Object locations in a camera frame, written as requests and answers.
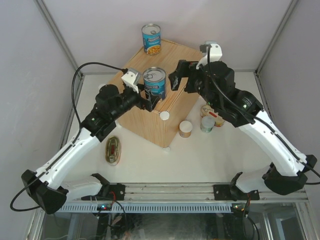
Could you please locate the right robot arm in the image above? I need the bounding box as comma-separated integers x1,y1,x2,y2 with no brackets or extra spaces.
168,60,317,200

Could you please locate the black cable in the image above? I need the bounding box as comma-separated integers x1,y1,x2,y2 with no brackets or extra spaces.
199,44,320,186
9,62,128,212

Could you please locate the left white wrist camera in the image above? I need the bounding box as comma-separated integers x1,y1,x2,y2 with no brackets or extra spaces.
121,68,141,94

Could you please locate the green can white lid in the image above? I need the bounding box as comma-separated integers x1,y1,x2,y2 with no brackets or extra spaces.
200,116,215,133

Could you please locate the grey slotted cable duct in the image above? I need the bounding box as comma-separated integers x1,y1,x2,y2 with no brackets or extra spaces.
58,202,232,214

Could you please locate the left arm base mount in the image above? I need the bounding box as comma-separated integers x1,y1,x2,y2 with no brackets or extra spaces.
81,173,126,201

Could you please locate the blue soup can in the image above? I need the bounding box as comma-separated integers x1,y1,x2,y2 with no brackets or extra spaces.
141,23,161,56
142,67,166,100

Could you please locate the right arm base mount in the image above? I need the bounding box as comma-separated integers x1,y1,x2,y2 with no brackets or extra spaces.
213,172,260,201

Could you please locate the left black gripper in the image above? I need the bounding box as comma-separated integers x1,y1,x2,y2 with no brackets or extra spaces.
110,83,162,121

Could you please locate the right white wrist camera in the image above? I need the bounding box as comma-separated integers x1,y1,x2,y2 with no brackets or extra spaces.
195,41,223,70

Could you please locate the oval red sardine tin right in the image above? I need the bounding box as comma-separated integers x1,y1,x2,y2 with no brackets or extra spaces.
200,105,225,127

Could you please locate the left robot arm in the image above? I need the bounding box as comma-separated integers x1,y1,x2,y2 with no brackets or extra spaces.
21,84,161,215

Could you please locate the tan can white lid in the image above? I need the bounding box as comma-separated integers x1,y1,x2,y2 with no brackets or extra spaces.
178,120,193,138

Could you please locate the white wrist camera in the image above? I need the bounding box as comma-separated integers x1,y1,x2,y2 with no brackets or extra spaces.
121,68,141,94
195,41,223,70

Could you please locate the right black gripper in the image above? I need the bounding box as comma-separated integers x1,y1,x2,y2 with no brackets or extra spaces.
170,59,219,110

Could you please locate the wooden cube counter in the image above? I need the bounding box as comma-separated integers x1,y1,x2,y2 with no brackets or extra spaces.
116,39,203,148

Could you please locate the right black cable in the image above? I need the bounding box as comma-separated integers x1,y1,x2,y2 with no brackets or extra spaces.
199,44,320,186

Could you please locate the left black cable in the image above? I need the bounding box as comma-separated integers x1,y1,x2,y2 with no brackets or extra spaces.
9,62,128,212

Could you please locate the oval sardine tin left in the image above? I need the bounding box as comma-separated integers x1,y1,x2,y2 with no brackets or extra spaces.
104,136,122,166

